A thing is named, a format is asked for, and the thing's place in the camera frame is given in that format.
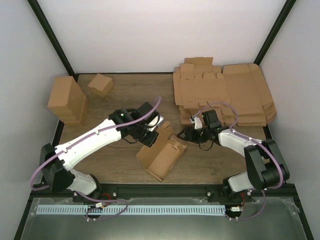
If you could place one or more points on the large flat cardboard blanks stack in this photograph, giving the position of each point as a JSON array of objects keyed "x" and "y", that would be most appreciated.
[{"x": 249, "y": 94}]

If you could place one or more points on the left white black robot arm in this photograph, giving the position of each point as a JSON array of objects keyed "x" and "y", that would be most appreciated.
[{"x": 59, "y": 171}]

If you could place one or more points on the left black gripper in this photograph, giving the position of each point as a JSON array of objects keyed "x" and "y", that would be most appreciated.
[{"x": 149, "y": 141}]

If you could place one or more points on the low folded cardboard box stack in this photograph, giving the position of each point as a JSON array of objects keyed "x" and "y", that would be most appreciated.
[{"x": 78, "y": 113}]

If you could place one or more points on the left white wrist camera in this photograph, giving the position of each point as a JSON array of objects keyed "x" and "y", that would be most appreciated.
[{"x": 155, "y": 123}]

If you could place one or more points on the black frame post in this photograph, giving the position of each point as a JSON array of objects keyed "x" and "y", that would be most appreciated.
[
  {"x": 42, "y": 19},
  {"x": 277, "y": 25}
]

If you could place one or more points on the right black frame post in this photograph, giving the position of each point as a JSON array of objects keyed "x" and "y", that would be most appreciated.
[{"x": 277, "y": 25}]

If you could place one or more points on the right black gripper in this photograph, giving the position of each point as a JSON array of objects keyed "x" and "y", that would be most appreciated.
[{"x": 189, "y": 137}]

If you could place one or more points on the black aluminium frame rail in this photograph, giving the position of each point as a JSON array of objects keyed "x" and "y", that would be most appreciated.
[{"x": 127, "y": 191}]

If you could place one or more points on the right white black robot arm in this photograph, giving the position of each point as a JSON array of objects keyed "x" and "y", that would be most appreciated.
[{"x": 265, "y": 164}]

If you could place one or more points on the tall folded cardboard box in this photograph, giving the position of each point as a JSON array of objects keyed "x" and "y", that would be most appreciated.
[{"x": 64, "y": 93}]

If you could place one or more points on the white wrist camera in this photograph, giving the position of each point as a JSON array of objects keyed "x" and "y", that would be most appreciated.
[
  {"x": 196, "y": 121},
  {"x": 155, "y": 123}
]

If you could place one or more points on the small folded cardboard box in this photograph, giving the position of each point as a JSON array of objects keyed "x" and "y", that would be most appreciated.
[{"x": 100, "y": 85}]

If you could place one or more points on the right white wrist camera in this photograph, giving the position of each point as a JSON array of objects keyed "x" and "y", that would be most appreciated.
[{"x": 196, "y": 121}]

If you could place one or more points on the stack of flat cardboard blanks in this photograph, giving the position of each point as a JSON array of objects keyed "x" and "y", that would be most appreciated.
[{"x": 200, "y": 86}]

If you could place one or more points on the grey metal base plate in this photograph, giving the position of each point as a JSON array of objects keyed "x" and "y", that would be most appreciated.
[{"x": 262, "y": 219}]

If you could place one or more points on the light blue slotted cable duct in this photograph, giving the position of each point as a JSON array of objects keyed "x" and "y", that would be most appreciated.
[{"x": 202, "y": 210}]

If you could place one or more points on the left black frame post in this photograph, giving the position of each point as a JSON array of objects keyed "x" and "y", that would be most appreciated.
[{"x": 42, "y": 19}]

